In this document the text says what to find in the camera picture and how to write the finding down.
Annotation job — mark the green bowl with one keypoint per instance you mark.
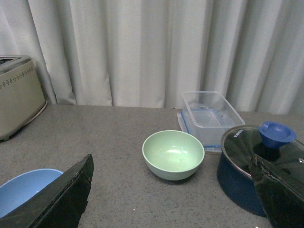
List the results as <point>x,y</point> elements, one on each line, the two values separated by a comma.
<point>173,155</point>

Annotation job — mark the white curtain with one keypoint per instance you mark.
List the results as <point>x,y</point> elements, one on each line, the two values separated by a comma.
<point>146,53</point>

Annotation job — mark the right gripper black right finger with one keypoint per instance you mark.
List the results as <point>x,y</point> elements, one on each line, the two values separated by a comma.
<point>281,195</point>

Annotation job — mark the blue bowl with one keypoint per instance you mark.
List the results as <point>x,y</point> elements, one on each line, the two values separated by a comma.
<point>20,189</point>

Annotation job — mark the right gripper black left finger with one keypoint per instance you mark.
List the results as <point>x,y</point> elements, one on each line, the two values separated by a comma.
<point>60,204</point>

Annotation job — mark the dark blue cooking pot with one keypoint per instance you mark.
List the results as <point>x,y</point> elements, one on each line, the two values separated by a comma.
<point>238,187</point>

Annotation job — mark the cream two-slot toaster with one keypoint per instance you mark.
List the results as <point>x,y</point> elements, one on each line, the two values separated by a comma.
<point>21,95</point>

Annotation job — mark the clear plastic food container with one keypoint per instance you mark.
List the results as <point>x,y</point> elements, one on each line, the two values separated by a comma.
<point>206,100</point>

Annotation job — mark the glass lid with blue knob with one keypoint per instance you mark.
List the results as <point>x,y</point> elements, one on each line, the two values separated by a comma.
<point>274,142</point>

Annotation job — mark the blue-rimmed container lid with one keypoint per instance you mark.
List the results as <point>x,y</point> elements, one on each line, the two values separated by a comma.
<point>202,135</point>

